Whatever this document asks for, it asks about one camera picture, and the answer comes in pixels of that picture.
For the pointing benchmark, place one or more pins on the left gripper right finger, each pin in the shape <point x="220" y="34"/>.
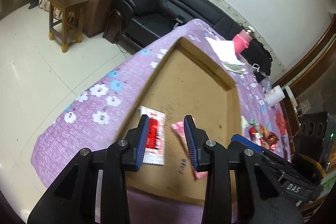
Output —
<point x="260" y="197"/>

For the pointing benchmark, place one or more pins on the red mesh gift bag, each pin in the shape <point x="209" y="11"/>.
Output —
<point x="280" y="122"/>

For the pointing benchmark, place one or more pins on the red black small packet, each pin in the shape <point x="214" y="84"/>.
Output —
<point x="254" y="134"/>

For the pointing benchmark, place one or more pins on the folded white grey papers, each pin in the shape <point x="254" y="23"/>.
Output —
<point x="226" y="53"/>

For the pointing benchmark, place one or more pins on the purple floral tablecloth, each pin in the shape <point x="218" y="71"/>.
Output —
<point x="93" y="119"/>

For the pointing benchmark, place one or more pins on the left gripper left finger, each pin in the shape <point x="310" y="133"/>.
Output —
<point x="71" y="198"/>

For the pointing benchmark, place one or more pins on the black bag on table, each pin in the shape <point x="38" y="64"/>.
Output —
<point x="262" y="71"/>

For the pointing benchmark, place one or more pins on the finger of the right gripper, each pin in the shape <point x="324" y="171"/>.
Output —
<point x="251" y="145"/>

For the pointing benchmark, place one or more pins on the pink cartoon snack packet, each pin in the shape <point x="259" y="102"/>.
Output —
<point x="178" y="129"/>

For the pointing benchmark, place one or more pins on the white red snack packet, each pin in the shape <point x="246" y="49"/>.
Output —
<point x="155" y="145"/>

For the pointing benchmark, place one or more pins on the black leather sofa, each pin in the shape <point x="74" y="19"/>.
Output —
<point x="141" y="22"/>

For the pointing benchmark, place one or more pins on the shallow cardboard box tray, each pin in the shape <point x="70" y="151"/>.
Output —
<point x="186" y="82"/>

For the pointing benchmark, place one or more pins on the pink thermos bottle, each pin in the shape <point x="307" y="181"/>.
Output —
<point x="243" y="39"/>

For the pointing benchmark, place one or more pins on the white plastic jar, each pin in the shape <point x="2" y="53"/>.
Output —
<point x="274" y="96"/>

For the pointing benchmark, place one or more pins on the wooden stool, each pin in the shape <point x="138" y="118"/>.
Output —
<point x="72" y="20"/>

